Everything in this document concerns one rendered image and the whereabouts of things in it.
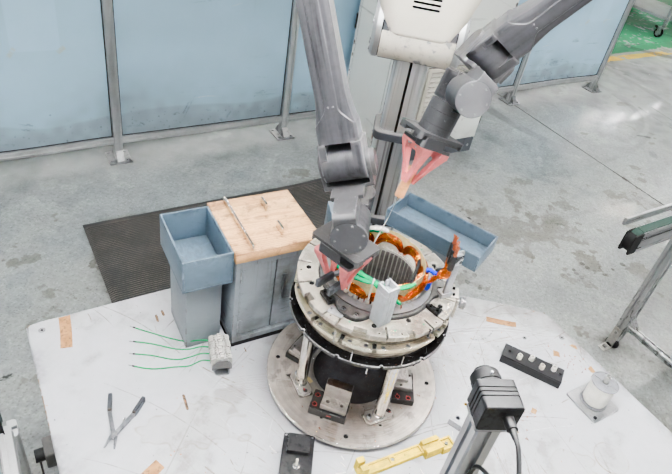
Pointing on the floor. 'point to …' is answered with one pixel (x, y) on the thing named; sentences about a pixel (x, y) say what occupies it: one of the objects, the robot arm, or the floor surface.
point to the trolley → (654, 11)
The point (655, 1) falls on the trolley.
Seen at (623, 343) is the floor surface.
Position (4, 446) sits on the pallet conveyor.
